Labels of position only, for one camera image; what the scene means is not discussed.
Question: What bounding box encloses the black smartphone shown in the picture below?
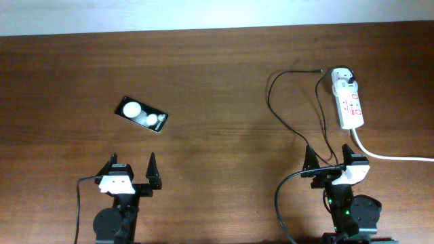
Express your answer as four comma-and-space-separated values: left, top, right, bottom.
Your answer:
115, 96, 169, 133

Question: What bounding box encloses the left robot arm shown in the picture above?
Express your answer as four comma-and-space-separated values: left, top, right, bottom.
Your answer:
93, 153, 162, 244

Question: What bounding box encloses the black charging cable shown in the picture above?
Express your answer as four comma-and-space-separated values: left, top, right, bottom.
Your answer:
267, 65, 357, 167

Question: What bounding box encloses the white power strip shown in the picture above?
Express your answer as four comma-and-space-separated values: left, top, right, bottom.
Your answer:
335, 92, 364, 130

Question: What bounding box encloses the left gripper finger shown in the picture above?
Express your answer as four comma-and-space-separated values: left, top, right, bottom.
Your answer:
146, 152, 162, 190
94, 152, 117, 184

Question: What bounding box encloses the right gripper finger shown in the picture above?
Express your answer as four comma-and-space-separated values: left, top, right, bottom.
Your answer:
342, 144, 354, 165
302, 144, 319, 171

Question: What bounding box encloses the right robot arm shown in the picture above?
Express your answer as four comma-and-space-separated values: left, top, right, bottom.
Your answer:
301, 144, 382, 243

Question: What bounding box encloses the white charger plug adapter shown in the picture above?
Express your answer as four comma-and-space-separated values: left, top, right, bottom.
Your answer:
332, 68, 358, 96

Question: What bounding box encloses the white power strip cord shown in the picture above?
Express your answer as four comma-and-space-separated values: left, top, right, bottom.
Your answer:
349, 127, 434, 163

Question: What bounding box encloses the right camera black cable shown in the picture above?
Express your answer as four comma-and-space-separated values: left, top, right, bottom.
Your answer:
274, 164, 347, 244

